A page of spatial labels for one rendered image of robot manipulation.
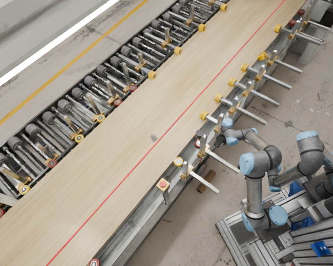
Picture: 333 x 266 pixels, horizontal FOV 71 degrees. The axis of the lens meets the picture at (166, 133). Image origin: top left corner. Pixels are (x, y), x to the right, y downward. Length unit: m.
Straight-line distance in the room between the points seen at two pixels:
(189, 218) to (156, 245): 0.46
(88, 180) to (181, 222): 1.21
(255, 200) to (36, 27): 1.32
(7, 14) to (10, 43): 0.07
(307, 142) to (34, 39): 1.39
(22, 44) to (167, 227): 2.39
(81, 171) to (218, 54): 1.89
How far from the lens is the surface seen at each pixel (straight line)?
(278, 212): 1.65
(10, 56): 0.80
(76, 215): 2.09
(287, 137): 3.44
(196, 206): 2.85
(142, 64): 2.64
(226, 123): 1.72
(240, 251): 2.63
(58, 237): 2.12
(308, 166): 1.53
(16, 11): 0.80
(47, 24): 0.83
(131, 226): 2.23
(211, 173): 2.89
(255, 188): 1.45
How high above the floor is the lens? 2.79
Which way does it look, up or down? 61 degrees down
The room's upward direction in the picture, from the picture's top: 8 degrees counter-clockwise
